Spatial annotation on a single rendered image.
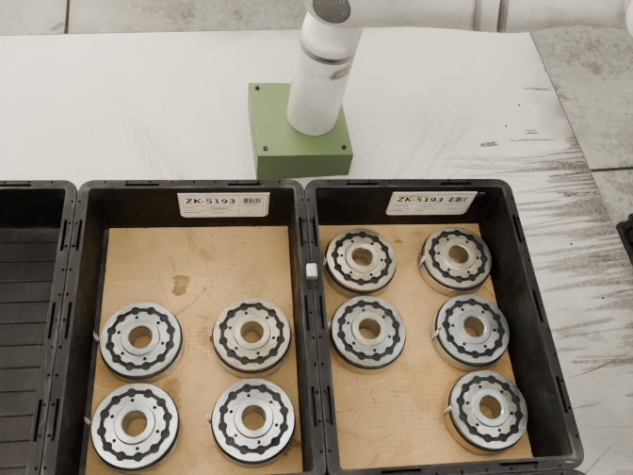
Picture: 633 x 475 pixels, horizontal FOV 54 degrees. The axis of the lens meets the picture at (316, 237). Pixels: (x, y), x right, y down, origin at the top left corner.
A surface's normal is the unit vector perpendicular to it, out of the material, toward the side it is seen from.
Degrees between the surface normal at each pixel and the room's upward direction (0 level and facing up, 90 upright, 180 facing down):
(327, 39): 16
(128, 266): 0
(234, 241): 0
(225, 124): 0
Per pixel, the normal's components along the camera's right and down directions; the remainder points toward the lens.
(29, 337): 0.11, -0.49
